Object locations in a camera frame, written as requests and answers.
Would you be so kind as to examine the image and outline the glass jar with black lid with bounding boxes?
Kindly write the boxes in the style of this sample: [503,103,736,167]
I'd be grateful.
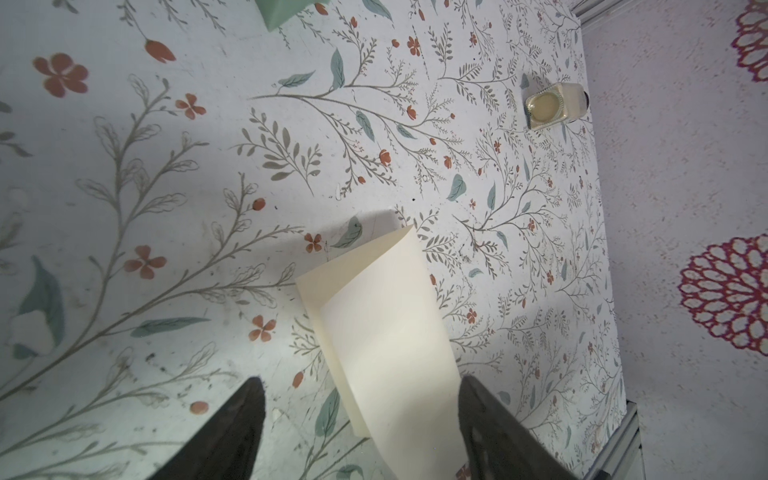
[524,82,590,131]

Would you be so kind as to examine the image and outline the blue yellow sponge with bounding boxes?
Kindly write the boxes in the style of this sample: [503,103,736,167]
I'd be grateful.
[255,0,314,31]

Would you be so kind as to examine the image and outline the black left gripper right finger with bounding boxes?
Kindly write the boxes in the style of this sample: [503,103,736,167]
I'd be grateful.
[458,375,574,480]

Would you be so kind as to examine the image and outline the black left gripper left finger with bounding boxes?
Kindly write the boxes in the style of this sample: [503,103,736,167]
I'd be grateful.
[151,377,266,480]

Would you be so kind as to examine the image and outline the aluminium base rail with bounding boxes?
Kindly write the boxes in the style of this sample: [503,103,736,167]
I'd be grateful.
[584,401,646,480]

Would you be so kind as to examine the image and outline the cream square paper sheet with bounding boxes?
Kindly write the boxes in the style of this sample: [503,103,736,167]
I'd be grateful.
[296,227,467,479]

